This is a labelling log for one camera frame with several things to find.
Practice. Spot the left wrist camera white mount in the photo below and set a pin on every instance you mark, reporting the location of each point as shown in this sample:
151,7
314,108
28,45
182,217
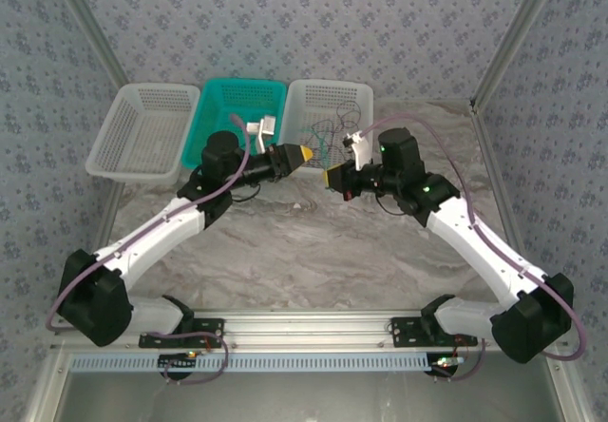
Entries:
266,127

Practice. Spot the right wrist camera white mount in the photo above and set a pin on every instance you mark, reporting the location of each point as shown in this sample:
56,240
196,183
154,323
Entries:
361,148

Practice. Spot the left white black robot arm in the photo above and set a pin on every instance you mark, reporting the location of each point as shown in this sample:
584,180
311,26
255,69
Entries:
157,236

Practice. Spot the teal perforated plastic basket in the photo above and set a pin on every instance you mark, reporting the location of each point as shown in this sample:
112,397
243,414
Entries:
223,103

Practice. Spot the white perforated plastic basket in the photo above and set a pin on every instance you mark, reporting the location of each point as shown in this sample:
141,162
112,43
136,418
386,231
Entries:
142,132
313,103

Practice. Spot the aluminium frame post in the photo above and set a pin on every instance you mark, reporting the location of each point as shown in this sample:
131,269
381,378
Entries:
90,27
518,27

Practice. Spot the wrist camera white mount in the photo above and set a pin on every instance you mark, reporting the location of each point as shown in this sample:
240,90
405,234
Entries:
266,127
361,148

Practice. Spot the left black controller board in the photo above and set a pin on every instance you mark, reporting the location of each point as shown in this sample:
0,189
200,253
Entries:
176,362

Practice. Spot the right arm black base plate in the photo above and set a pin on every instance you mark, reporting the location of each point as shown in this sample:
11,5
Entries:
408,331

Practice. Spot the black controller board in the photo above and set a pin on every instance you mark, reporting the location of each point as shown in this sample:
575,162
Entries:
444,365
176,362

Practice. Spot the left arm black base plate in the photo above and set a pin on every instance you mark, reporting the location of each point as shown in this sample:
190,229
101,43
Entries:
209,331

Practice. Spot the right black controller board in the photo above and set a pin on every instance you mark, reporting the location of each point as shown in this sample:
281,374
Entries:
444,365

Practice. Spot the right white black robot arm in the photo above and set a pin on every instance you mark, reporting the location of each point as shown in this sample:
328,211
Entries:
475,246

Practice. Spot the aluminium mounting rail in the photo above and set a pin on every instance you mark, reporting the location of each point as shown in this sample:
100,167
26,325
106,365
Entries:
304,329

